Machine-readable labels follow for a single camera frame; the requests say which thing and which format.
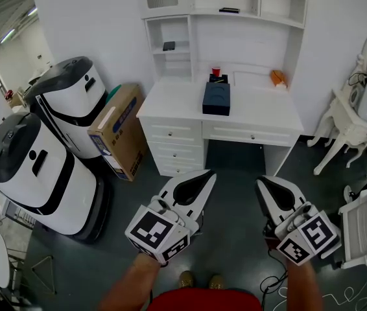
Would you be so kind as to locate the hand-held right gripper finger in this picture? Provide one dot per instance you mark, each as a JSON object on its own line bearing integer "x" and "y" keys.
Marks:
{"x": 267, "y": 204}
{"x": 292, "y": 190}

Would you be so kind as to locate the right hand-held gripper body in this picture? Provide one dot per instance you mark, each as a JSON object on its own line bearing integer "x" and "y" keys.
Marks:
{"x": 316, "y": 235}

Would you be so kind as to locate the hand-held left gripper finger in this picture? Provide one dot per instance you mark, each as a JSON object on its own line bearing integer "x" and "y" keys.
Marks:
{"x": 207, "y": 194}
{"x": 170, "y": 186}

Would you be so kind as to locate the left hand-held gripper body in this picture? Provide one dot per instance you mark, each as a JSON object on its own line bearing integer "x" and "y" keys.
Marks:
{"x": 157, "y": 230}

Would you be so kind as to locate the person's left forearm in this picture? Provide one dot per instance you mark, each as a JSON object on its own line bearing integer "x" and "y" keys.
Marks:
{"x": 128, "y": 287}

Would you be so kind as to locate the person's right forearm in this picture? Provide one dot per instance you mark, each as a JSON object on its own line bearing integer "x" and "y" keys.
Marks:
{"x": 303, "y": 287}

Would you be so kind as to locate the brown cardboard box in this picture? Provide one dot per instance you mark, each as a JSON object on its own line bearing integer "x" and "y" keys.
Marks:
{"x": 122, "y": 131}

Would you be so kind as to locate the dark blue lidded box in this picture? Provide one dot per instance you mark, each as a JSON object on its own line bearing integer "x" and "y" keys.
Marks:
{"x": 216, "y": 99}

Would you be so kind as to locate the small black box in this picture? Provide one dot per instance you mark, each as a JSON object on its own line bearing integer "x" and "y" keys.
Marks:
{"x": 169, "y": 46}

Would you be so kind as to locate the white slatted chair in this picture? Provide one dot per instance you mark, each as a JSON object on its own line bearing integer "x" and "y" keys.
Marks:
{"x": 365, "y": 228}

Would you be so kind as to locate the person's shoe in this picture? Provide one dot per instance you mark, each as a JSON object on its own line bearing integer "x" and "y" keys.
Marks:
{"x": 349, "y": 193}
{"x": 185, "y": 279}
{"x": 216, "y": 282}

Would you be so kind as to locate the person's left shoe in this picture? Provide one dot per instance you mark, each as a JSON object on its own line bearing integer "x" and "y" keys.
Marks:
{"x": 185, "y": 279}

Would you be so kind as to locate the white ornate vanity table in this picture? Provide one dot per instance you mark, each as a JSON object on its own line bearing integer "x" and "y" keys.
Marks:
{"x": 339, "y": 131}

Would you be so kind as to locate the person's right shoe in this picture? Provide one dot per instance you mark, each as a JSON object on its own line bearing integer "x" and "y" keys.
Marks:
{"x": 216, "y": 282}

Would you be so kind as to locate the person's red shirt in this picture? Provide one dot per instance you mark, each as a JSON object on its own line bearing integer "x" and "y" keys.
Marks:
{"x": 203, "y": 300}

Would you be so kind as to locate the white desk with hutch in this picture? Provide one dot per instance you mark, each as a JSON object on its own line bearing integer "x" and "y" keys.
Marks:
{"x": 261, "y": 109}

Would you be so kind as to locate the green round object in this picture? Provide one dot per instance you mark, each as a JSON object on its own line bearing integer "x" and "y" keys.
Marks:
{"x": 113, "y": 92}

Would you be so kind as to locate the small grey round speaker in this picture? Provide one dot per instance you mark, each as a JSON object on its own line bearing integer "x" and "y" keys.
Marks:
{"x": 354, "y": 96}

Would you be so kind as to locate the orange and white object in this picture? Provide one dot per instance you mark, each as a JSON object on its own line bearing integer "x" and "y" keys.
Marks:
{"x": 277, "y": 78}

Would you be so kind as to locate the large white and black robot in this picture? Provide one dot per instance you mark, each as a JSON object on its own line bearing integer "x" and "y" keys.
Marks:
{"x": 50, "y": 180}
{"x": 73, "y": 109}

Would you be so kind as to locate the red plastic cup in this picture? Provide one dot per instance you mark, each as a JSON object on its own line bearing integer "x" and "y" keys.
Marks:
{"x": 216, "y": 71}

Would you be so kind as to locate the flat black device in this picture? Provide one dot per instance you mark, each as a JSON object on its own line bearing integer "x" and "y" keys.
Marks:
{"x": 229, "y": 10}

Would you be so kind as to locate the ceiling tube light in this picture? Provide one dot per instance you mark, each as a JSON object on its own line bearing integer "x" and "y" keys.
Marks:
{"x": 32, "y": 11}
{"x": 7, "y": 36}

